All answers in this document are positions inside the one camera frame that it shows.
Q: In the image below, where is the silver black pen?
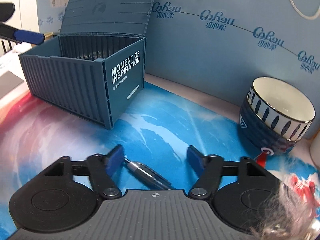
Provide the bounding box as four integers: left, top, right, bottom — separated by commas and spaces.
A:
124, 157, 175, 190

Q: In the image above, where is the paper cup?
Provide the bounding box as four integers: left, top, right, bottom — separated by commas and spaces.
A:
44, 32, 54, 41

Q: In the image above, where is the large blue cardboard box left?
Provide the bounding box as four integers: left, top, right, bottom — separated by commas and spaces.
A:
37, 0, 69, 33

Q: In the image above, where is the large blue cardboard box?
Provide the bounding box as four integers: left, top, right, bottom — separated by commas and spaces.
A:
142, 0, 320, 140
37, 0, 69, 33

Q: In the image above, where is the colourful anime desk mat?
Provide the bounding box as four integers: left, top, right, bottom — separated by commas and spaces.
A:
0, 81, 320, 233

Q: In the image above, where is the blue container storage box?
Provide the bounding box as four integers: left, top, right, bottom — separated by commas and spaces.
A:
20, 0, 154, 129

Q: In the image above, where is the blue white ceramic bowl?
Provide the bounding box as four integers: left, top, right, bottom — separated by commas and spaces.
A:
239, 77, 316, 155

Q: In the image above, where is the large blue cardboard box right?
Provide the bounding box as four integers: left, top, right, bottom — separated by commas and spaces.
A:
142, 0, 320, 140

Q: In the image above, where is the white paper shopping bag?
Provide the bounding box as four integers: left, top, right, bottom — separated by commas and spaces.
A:
284, 0, 320, 20

